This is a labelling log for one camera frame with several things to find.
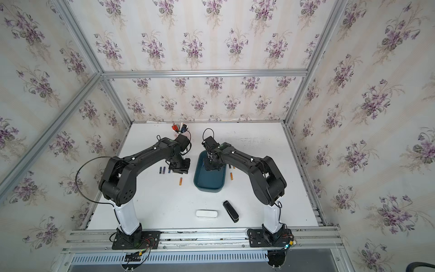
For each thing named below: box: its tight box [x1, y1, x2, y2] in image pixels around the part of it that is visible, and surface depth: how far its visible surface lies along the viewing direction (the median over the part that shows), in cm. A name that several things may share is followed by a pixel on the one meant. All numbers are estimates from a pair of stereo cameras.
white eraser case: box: [195, 209, 219, 219], surface depth 80 cm
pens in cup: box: [171, 122, 189, 134], surface depth 106 cm
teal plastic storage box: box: [193, 150, 227, 193], surface depth 92 cm
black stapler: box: [222, 200, 240, 223], surface depth 80 cm
